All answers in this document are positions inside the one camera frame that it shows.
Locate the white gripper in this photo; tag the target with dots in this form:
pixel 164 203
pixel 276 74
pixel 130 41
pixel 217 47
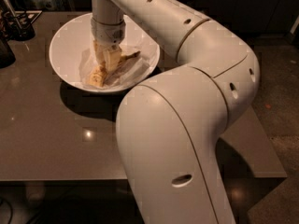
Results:
pixel 106 32

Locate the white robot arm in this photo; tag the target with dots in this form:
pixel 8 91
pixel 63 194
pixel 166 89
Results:
pixel 167 126

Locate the white ceramic bowl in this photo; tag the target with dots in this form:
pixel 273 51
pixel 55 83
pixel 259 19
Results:
pixel 73 38

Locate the white paper towel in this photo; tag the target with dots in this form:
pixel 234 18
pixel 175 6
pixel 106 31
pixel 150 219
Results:
pixel 130 70

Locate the dark round object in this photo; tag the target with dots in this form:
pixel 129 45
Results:
pixel 7 56

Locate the white stick in holder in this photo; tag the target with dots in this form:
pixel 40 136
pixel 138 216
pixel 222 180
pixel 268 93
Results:
pixel 13 14

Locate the black wire mesh holder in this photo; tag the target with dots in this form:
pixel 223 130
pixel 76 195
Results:
pixel 27 30

